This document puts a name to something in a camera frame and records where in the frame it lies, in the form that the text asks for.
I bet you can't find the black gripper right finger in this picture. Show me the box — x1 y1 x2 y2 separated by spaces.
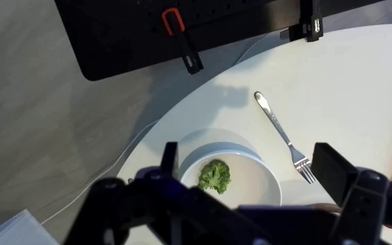
310 142 392 245

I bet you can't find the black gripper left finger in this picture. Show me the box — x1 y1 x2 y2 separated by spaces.
63 142 269 245

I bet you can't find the green broccoli floret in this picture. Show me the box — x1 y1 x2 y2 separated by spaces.
197 158 232 197

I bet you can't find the white ceramic bowl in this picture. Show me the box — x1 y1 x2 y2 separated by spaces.
175 128 283 211

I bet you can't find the pale flat box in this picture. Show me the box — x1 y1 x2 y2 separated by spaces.
0 209 61 245

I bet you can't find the silver fork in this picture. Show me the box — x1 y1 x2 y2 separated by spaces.
253 90 318 186

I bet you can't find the black orange bar clamp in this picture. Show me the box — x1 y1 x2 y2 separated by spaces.
160 7 205 77
287 0 325 44

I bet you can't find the thin white floor cable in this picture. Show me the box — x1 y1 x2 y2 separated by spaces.
39 120 160 228

